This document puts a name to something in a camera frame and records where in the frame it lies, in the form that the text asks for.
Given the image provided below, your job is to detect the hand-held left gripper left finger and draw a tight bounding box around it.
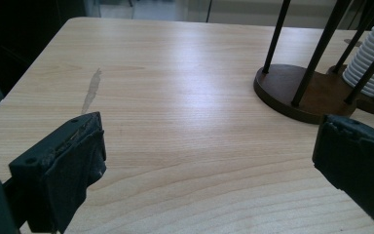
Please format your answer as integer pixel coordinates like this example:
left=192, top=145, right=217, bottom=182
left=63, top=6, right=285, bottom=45
left=8, top=111, right=108, bottom=234

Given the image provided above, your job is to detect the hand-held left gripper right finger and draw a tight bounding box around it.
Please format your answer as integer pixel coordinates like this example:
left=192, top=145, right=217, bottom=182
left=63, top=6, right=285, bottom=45
left=312, top=114, right=374, bottom=234

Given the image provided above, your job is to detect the black hanging cable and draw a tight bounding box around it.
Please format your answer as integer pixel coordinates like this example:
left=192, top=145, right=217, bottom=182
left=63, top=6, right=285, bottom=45
left=206, top=0, right=214, bottom=23

